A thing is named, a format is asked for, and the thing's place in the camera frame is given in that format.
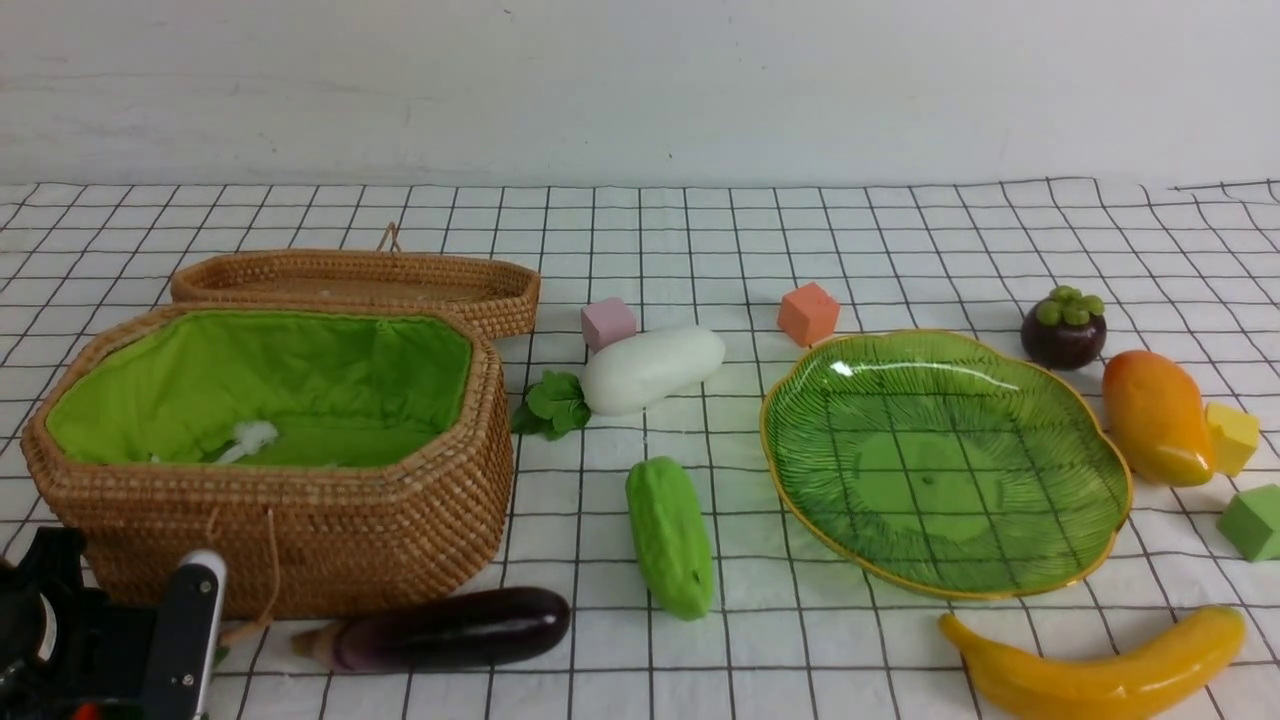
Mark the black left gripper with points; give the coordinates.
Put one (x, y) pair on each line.
(67, 651)

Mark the purple toy eggplant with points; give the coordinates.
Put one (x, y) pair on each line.
(481, 629)

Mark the green toy cucumber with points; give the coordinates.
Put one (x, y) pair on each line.
(671, 542)

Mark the white toy radish green leaves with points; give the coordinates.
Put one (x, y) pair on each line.
(622, 379)

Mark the dark purple toy mangosteen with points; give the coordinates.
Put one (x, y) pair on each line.
(1066, 330)

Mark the yellow toy banana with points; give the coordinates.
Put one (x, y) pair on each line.
(1139, 684)

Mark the orange yellow toy mango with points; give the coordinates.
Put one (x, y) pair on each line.
(1156, 416)

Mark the woven wicker basket green lining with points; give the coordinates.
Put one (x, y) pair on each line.
(340, 462)

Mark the woven wicker basket lid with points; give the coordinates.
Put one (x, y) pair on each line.
(496, 298)

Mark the pink foam cube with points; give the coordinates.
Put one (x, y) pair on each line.
(605, 322)

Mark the orange foam cube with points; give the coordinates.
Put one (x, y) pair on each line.
(808, 315)

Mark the green leaf-shaped glass plate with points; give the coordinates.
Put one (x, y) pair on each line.
(939, 464)

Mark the yellow foam cube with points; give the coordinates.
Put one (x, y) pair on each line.
(1235, 437)

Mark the green foam cube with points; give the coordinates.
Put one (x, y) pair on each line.
(1250, 523)

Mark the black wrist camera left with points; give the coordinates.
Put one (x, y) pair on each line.
(179, 663)

